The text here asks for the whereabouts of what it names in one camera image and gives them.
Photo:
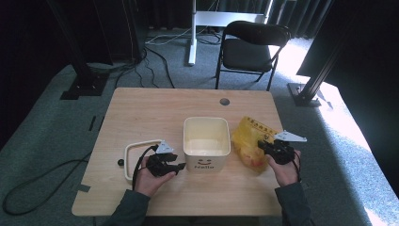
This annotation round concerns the person's right hand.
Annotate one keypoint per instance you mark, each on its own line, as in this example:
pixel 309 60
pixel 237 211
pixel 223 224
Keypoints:
pixel 285 174

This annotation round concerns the grey curtain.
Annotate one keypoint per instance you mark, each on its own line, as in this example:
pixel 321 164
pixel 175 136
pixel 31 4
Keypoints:
pixel 301 19

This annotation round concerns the black metal stand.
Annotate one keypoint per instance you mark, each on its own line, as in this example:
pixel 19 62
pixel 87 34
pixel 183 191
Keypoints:
pixel 309 92
pixel 84 85

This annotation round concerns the white plastic trash bin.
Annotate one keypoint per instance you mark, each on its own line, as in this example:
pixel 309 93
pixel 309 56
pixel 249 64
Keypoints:
pixel 205 153

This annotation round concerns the grey table grommet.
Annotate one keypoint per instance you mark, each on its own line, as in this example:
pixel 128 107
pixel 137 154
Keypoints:
pixel 224 101

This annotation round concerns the grey tape piece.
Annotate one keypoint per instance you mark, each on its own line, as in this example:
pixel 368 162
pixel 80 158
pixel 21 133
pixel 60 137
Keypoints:
pixel 83 188

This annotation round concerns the person's left hand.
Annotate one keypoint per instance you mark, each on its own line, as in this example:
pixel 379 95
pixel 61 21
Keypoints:
pixel 150 183

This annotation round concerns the black tape strip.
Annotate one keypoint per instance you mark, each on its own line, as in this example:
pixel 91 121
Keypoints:
pixel 92 123

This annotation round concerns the white desk frame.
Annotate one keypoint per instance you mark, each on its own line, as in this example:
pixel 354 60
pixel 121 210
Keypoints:
pixel 192 37

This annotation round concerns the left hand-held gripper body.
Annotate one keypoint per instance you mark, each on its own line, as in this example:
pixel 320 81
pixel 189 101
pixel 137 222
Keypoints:
pixel 158 163

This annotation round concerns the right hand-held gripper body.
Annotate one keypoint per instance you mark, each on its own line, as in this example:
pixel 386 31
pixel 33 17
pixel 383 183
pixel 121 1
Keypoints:
pixel 280 152

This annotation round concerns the black folding chair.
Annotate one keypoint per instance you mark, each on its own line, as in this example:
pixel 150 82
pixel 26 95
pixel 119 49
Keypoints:
pixel 244 55

